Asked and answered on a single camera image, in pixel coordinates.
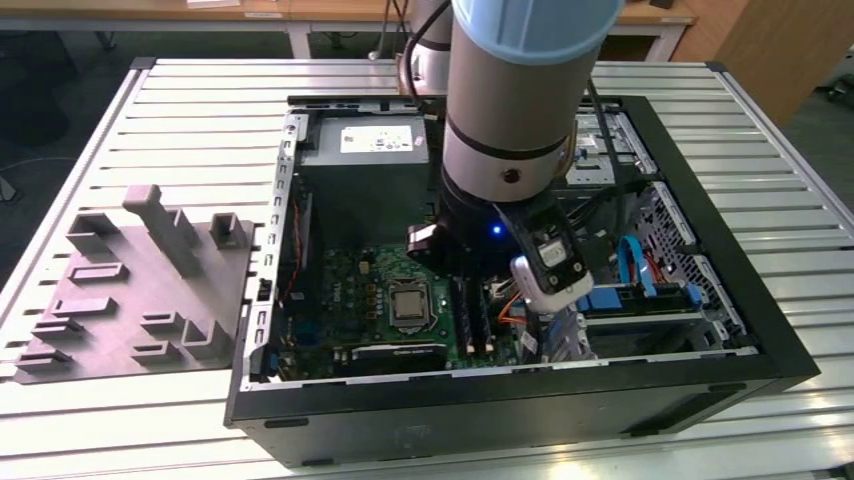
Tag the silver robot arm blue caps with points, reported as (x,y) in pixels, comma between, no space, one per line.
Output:
(501,125)

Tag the silver CPU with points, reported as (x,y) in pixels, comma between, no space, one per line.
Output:
(408,306)

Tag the grey power supply unit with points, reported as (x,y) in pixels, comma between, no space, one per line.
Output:
(360,200)

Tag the green motherboard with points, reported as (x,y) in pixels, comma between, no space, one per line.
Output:
(347,300)

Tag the metal drive cage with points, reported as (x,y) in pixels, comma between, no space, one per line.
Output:
(587,174)

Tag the black graphics card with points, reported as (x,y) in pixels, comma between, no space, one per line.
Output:
(400,350)

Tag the hard disk in blue carrier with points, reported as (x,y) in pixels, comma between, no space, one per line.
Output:
(614,300)

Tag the metal disk bay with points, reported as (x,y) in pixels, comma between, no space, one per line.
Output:
(667,318)

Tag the black PC case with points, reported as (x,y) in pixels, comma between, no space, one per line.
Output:
(467,420)

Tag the blue port connector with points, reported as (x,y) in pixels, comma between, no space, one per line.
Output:
(271,362)

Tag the grey parts rack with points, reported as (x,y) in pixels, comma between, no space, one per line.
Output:
(167,300)

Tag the wooden cabinet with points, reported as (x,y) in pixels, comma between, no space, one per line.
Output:
(767,50)

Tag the wooden desk white legs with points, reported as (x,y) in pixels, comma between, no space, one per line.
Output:
(167,10)

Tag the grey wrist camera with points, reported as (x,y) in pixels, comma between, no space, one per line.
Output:
(423,242)

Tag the CPU socket metal frame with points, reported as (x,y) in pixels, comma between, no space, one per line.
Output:
(410,284)

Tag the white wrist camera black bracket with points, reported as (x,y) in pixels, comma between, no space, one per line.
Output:
(547,300)

